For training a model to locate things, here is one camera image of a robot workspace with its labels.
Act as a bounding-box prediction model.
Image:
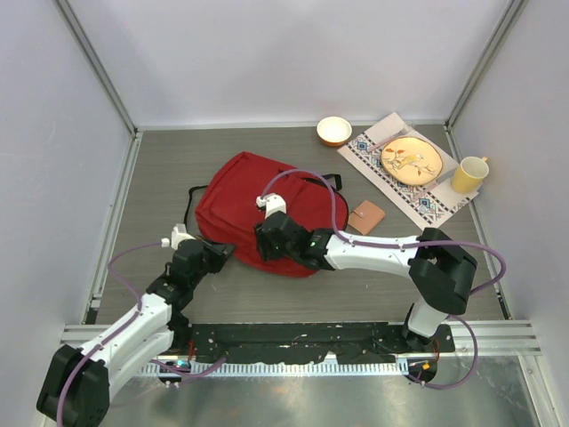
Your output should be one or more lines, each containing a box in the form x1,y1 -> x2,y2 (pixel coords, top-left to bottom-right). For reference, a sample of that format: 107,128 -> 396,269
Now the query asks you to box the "red student backpack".
187,152 -> 349,278

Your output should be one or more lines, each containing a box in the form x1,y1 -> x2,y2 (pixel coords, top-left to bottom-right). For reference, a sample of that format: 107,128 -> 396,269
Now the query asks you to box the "brown leather wallet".
348,200 -> 386,236

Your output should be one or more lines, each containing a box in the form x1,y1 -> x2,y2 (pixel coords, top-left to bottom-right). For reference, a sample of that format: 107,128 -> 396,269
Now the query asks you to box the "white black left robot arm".
36,238 -> 235,426

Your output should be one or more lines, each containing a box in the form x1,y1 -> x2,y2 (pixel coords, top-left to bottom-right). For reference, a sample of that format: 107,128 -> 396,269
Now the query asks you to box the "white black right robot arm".
254,212 -> 477,351

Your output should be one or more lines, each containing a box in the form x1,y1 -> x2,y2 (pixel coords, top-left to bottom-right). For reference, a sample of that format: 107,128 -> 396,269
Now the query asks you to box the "white orange bowl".
317,117 -> 352,147

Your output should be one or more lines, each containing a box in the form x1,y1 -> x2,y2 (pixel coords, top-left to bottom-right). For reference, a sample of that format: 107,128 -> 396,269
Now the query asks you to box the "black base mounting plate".
172,322 -> 455,365

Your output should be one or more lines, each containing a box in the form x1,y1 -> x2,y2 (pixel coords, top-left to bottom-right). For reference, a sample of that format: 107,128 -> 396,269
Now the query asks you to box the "yellow bird plate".
381,136 -> 444,186

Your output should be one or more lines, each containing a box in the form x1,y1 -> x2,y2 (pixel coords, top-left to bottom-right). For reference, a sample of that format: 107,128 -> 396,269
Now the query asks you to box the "yellow mug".
451,157 -> 490,194

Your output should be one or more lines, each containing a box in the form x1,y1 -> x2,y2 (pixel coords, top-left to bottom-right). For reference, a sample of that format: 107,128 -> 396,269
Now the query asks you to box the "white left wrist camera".
160,223 -> 195,250

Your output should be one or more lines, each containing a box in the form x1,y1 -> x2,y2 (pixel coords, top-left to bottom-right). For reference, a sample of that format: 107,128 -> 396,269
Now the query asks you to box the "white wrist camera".
255,193 -> 287,220
160,223 -> 195,250

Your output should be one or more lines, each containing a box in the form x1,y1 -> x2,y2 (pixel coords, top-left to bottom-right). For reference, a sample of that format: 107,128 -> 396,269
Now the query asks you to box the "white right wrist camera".
255,193 -> 287,220

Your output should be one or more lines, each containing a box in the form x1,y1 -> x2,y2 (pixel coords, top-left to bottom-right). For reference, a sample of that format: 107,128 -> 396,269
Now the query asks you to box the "pink handled knife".
425,170 -> 454,192

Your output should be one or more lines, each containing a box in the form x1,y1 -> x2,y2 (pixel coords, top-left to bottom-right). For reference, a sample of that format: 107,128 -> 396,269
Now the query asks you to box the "pink handled fork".
368,125 -> 414,152

